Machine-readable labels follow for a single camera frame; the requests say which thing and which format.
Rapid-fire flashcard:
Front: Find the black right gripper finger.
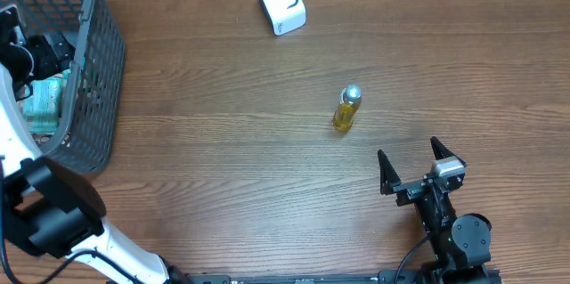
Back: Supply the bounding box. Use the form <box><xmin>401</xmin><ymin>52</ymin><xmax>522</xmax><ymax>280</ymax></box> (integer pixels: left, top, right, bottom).
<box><xmin>430</xmin><ymin>136</ymin><xmax>467</xmax><ymax>167</ymax></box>
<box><xmin>378</xmin><ymin>150</ymin><xmax>401</xmax><ymax>195</ymax></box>

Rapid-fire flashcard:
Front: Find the teal wipes packet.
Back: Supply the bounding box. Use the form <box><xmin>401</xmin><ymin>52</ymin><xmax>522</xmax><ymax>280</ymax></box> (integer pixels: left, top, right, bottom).
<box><xmin>21</xmin><ymin>77</ymin><xmax>63</xmax><ymax>134</ymax></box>

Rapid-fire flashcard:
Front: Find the yellow dish soap bottle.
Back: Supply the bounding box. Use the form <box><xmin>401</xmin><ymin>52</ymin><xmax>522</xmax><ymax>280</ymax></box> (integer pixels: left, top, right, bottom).
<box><xmin>332</xmin><ymin>85</ymin><xmax>362</xmax><ymax>133</ymax></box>

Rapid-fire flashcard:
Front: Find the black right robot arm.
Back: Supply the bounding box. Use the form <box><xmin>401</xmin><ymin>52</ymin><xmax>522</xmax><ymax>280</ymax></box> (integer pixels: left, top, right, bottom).
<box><xmin>378</xmin><ymin>136</ymin><xmax>502</xmax><ymax>284</ymax></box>

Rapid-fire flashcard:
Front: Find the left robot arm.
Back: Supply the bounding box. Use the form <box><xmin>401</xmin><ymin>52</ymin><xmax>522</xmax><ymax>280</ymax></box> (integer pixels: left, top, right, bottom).
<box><xmin>1</xmin><ymin>4</ymin><xmax>188</xmax><ymax>283</ymax></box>

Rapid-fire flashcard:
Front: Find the white barcode scanner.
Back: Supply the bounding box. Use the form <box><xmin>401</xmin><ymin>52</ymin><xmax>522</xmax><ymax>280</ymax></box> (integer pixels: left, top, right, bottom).
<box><xmin>259</xmin><ymin>0</ymin><xmax>306</xmax><ymax>36</ymax></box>

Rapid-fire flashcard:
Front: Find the grey plastic mesh basket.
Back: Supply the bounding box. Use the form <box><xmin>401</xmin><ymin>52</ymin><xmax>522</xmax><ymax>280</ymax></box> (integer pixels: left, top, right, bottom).
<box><xmin>1</xmin><ymin>0</ymin><xmax>126</xmax><ymax>174</ymax></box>

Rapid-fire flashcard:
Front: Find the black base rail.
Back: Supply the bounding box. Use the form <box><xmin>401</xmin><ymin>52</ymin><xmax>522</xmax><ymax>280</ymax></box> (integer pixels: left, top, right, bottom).
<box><xmin>177</xmin><ymin>268</ymin><xmax>504</xmax><ymax>284</ymax></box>

